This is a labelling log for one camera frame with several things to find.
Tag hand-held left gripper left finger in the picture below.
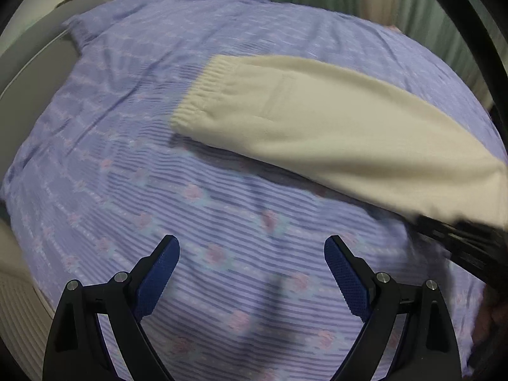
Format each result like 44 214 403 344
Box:
42 235 180 381

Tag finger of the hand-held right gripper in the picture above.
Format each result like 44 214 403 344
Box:
437 238 508 287
415 213 508 255

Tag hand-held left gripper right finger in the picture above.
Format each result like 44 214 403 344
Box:
324 235 463 381

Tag cream pants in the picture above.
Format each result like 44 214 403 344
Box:
170 53 508 233

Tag person's right hand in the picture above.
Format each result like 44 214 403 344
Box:
473 285 506 351

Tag purple floral striped blanket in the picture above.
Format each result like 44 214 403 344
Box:
0 0 505 381

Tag beige ribbed bed edge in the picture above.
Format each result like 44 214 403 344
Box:
0 272 54 368

